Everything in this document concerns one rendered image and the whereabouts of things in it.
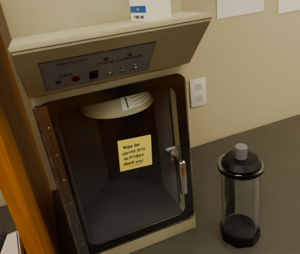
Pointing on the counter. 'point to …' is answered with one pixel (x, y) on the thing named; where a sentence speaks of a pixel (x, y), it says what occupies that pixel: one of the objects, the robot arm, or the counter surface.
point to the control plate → (143, 64)
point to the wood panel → (13, 144)
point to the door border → (44, 116)
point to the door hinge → (53, 168)
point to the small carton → (149, 9)
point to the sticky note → (135, 152)
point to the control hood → (109, 45)
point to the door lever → (180, 171)
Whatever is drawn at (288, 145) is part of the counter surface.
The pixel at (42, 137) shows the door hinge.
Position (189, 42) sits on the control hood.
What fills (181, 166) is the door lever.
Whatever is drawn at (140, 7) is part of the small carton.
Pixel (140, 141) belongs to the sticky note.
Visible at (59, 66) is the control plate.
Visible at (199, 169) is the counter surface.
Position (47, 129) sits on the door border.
